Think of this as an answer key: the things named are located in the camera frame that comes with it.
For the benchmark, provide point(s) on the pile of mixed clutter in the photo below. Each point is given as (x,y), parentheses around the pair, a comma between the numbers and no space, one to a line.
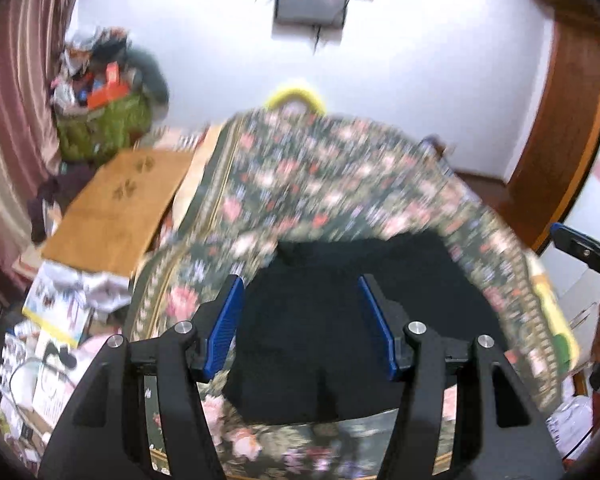
(92,70)

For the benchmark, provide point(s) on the white plastic bag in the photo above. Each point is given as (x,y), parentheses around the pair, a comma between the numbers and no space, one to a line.
(575,425)

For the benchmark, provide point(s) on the brown cardboard sheet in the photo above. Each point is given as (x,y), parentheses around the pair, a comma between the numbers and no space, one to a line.
(120,210)

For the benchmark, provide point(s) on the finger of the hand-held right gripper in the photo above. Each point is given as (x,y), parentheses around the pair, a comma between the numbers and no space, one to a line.
(587,250)

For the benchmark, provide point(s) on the dark purple cloth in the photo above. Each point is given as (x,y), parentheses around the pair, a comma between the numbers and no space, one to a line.
(60,195)

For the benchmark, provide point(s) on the yellow hoop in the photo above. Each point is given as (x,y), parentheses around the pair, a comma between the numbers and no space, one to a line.
(295,94)

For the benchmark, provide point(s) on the black printed t-shirt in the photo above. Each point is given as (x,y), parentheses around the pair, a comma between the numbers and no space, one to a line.
(310,320)

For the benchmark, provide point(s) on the floral bed blanket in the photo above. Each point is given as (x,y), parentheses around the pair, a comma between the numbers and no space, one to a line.
(330,180)

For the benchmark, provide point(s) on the wooden door frame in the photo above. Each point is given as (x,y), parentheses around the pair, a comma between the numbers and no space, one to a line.
(575,110)

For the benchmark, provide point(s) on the green patterned bag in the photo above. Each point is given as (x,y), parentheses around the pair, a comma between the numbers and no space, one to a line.
(105,127)

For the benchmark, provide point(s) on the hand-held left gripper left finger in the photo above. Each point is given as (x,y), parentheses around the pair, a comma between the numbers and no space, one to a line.
(222,330)

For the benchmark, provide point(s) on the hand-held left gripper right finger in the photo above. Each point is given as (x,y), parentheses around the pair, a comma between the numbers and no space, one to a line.
(380,330)

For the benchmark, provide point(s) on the striped red curtain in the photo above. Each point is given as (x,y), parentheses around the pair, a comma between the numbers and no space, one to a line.
(15,110)

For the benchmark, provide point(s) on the pile of papers and magazines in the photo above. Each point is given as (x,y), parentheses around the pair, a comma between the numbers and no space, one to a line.
(65,300)

